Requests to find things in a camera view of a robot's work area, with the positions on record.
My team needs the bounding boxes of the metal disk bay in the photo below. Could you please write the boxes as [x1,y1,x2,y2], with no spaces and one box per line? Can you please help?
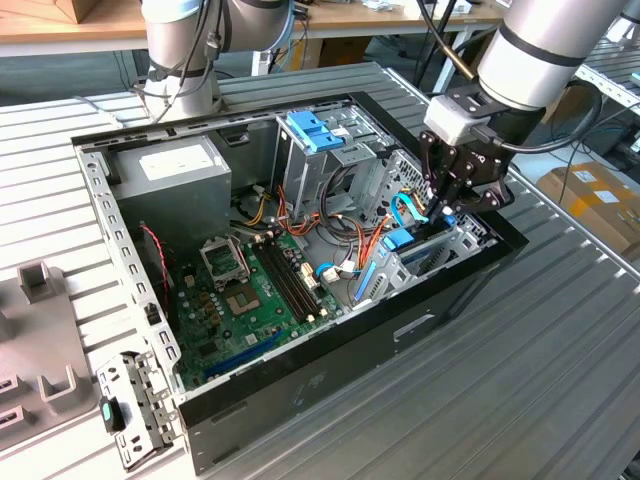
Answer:
[349,149,501,311]

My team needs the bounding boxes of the blue expansion slot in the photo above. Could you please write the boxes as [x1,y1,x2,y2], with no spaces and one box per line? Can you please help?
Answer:
[203,327,286,381]

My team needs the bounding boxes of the red black twisted wire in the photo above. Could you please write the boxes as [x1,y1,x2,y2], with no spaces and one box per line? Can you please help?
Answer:
[138,223,174,306]

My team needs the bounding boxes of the cardboard box white labels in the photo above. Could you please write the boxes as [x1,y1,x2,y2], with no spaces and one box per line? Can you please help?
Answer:
[535,160,640,262]

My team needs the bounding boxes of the black cable bundle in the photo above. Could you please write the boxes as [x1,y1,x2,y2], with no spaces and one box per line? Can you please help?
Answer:
[319,164,374,256]

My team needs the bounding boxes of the CPU socket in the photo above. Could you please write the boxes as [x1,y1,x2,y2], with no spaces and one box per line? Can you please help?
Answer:
[223,283,262,317]

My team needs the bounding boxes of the thin locking lever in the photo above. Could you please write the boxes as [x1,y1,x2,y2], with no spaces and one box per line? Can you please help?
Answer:
[233,238,251,284]

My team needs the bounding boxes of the black open PC case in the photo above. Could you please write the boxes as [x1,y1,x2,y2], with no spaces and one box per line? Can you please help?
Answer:
[69,91,530,476]

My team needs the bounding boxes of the orange yellow wire bundle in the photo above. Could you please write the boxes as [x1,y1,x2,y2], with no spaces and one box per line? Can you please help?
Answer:
[242,183,275,227]

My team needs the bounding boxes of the blue data wire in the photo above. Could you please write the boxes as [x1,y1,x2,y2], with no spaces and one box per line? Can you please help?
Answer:
[390,192,457,226]

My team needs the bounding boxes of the metal drive cage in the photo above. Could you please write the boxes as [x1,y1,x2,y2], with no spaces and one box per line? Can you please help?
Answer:
[273,102,396,221]

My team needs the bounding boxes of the pale blue wire white plug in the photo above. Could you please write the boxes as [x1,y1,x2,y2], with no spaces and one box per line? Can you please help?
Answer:
[315,258,362,285]

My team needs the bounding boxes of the green motherboard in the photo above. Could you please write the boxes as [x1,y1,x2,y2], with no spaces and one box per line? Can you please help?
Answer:
[169,230,346,394]

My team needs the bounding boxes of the black camera cable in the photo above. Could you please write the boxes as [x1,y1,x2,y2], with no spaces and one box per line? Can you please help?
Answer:
[472,79,605,154]

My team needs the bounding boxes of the grey parts rack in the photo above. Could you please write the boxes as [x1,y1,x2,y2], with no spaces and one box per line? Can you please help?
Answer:
[0,262,99,454]

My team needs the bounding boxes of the red orange wire bundle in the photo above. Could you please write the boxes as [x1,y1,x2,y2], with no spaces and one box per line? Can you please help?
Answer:
[276,184,351,241]

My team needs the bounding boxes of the black RAM slot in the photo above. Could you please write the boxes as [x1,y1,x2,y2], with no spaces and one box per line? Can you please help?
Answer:
[257,241,311,323]
[272,237,324,318]
[266,239,318,320]
[251,243,305,325]

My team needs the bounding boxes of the black cable brass ferrule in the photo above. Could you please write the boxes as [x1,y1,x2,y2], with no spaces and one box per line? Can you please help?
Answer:
[417,0,479,82]

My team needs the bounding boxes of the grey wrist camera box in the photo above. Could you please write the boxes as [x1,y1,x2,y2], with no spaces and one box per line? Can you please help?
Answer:
[423,94,494,147]

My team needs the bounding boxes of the plain cardboard box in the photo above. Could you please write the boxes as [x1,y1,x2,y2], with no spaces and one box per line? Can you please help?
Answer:
[542,87,579,126]

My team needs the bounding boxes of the hard disk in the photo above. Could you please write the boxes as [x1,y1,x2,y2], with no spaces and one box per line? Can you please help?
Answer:
[352,214,457,305]

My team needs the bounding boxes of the wooden desk white legs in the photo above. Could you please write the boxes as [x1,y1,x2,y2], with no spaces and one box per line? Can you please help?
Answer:
[294,0,506,96]

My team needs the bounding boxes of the brown box on desk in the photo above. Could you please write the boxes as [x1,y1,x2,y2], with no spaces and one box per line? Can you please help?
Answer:
[53,0,104,25]

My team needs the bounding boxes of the metal socket cover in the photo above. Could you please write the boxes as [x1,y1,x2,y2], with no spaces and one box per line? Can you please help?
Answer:
[199,234,250,289]

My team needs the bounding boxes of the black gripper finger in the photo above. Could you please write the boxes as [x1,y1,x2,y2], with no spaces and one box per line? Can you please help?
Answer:
[417,129,462,222]
[441,181,516,222]

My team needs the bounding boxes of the black latch teal tab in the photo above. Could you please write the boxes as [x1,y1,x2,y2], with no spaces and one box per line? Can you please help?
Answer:
[99,396,126,434]

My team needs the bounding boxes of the grey power supply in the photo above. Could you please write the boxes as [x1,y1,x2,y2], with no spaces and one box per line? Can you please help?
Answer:
[107,133,234,251]

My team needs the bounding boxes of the blue plastic drive latch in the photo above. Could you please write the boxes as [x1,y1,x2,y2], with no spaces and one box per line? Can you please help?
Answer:
[287,110,346,154]

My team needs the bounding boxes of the slatted metal side table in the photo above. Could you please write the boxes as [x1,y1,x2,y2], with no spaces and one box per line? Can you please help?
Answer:
[509,34,640,151]

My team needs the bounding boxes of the orange power wire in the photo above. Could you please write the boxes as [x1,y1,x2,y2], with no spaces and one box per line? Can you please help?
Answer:
[357,187,431,274]

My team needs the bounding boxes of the white board connector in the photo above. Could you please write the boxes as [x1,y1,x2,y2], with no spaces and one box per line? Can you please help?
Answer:
[298,260,321,292]

